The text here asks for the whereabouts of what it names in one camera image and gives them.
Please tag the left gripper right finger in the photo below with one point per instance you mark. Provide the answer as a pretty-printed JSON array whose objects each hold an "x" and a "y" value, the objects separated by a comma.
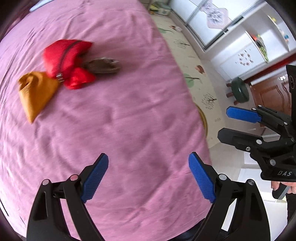
[{"x": 249, "y": 220}]

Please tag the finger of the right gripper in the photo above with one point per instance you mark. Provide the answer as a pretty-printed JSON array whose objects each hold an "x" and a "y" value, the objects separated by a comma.
[
  {"x": 241, "y": 140},
  {"x": 256, "y": 118}
]

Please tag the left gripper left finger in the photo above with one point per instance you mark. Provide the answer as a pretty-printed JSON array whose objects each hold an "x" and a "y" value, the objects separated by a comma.
[{"x": 47, "y": 221}]

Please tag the green round stool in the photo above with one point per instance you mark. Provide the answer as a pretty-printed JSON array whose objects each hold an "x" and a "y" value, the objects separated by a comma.
[{"x": 238, "y": 90}]

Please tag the cartoon tree play mat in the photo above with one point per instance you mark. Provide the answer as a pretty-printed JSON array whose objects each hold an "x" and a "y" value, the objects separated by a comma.
[{"x": 198, "y": 83}]

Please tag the white shelf cabinet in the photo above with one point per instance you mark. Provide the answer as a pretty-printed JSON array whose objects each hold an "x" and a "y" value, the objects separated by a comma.
[{"x": 260, "y": 39}]

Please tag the white sliding wardrobe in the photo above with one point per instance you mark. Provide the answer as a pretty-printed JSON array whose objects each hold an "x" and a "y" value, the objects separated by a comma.
[{"x": 209, "y": 20}]

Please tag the pink bed sheet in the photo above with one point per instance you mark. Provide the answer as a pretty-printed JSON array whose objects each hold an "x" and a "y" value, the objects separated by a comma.
[{"x": 143, "y": 118}]

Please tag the small toy on mat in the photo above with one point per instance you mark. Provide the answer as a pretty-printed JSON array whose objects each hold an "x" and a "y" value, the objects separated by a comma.
[{"x": 176, "y": 28}]

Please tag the orange cloth bag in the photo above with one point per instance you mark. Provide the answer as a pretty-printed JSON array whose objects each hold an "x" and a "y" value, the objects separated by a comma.
[{"x": 35, "y": 90}]

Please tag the white storage box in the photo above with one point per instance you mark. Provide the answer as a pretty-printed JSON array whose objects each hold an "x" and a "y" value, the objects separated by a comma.
[{"x": 161, "y": 8}]

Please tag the brown crumpled wrapper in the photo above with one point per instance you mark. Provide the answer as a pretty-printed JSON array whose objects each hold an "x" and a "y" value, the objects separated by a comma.
[{"x": 103, "y": 66}]

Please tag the folded light blue blanket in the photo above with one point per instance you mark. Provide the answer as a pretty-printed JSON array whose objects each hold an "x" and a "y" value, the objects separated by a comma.
[{"x": 39, "y": 4}]

